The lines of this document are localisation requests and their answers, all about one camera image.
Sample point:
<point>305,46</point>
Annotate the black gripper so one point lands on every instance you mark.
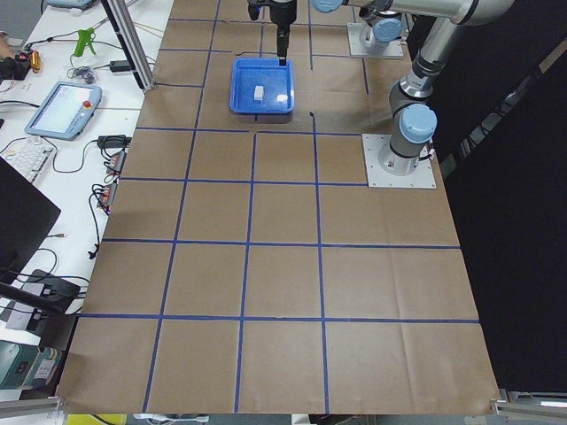
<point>283,12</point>

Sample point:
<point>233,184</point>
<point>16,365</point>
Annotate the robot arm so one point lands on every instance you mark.
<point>382,25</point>
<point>415,123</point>

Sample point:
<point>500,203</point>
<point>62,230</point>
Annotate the blue plastic tray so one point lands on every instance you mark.
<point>278,83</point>

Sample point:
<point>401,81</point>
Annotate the black power adapter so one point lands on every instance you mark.
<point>119,66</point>

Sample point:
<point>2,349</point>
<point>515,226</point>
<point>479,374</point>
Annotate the green plastic clamp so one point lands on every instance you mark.
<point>85,41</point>

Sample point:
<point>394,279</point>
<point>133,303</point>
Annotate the teach pendant tablet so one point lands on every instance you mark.
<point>66,111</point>

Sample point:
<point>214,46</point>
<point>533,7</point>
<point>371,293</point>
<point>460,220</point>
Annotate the brown paper table mat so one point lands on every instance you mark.
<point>248,267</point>

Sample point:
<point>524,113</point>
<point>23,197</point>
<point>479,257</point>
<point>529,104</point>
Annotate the white keyboard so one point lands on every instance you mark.
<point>30,159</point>

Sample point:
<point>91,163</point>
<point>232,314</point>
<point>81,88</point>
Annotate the black monitor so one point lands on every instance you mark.
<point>27,217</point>

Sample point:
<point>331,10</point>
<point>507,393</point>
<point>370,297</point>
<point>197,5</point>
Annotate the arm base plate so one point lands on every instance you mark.
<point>386,170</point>
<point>392,50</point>

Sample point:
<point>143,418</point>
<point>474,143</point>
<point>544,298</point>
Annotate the aluminium frame post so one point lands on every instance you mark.
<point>123,26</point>

